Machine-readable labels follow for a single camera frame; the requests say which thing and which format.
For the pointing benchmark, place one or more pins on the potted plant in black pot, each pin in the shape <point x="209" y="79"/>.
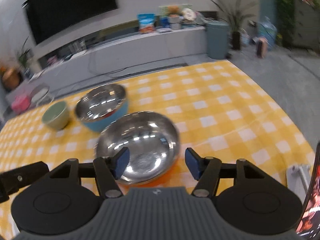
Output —
<point x="236" y="41"/>

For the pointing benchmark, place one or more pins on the blue steel bowl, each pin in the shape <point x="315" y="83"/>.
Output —
<point x="100" y="102"/>

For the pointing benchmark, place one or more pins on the orange steel bowl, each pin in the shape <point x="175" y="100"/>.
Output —
<point x="145" y="140"/>

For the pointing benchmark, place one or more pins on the pink plastic case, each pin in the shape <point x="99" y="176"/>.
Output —
<point x="21" y="105"/>

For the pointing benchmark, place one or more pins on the white round ornament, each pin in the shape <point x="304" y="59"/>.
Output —
<point x="188" y="13"/>

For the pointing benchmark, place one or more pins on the white device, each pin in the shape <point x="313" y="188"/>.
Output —
<point x="297" y="177"/>

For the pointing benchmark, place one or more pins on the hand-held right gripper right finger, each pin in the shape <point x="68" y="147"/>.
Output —
<point x="192" y="163"/>

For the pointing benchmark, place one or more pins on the green picture card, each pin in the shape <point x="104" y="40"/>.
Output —
<point x="163" y="10"/>

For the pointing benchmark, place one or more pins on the blue water bottle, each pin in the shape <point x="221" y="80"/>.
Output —
<point x="267" y="31"/>

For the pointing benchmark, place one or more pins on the green ceramic bowl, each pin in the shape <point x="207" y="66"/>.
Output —
<point x="58" y="120"/>

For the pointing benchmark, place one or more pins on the leafy green plant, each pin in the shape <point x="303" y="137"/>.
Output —
<point x="282" y="5"/>

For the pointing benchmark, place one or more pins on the blue snack bag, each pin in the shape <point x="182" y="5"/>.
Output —
<point x="146" y="23"/>

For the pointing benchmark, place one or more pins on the grey marble TV cabinet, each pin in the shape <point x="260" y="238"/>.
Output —
<point x="125" y="52"/>

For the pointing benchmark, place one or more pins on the green plant in blue vase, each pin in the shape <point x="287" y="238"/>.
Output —
<point x="25" y="57"/>

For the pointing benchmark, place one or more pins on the grey-blue waste bin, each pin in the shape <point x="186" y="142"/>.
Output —
<point x="217" y="40"/>

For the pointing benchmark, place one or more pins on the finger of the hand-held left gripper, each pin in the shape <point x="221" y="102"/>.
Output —
<point x="25" y="176"/>

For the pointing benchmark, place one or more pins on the yellow checked tablecloth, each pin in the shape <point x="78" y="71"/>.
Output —
<point x="225" y="110"/>

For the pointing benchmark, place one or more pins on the grey stool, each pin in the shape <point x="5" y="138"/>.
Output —
<point x="41" y="92"/>

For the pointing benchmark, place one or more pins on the black television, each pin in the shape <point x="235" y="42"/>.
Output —
<point x="70" y="7"/>

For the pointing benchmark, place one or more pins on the gold vase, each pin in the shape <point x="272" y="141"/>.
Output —
<point x="11" y="78"/>

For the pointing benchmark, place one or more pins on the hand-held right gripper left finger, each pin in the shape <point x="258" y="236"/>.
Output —
<point x="121" y="163"/>

